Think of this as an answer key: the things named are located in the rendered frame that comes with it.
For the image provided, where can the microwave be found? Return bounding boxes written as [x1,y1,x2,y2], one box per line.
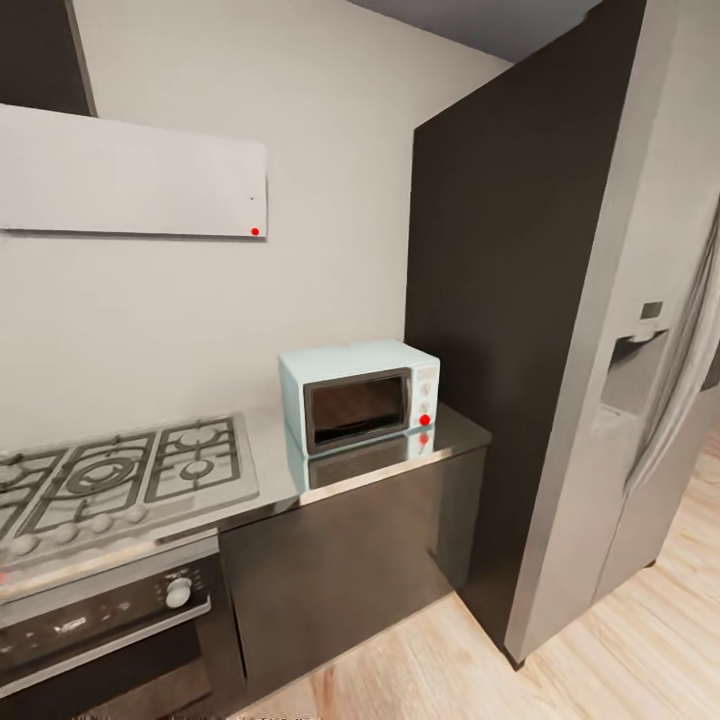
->
[279,339,440,457]

